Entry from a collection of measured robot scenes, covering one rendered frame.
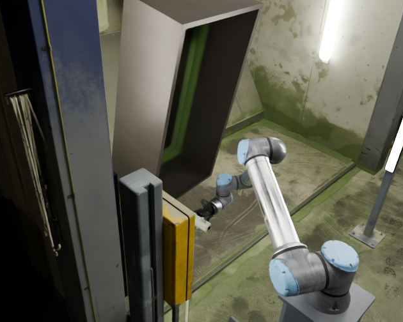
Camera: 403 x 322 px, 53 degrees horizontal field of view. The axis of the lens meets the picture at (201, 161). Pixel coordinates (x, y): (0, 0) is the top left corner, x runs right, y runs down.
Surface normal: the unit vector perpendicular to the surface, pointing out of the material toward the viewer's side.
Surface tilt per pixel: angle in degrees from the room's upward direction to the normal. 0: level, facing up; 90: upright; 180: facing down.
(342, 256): 5
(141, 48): 90
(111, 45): 57
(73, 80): 90
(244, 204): 0
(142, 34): 90
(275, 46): 90
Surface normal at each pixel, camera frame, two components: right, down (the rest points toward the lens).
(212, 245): 0.04, -0.83
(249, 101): 0.62, -0.11
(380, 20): -0.71, 0.36
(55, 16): 0.70, 0.42
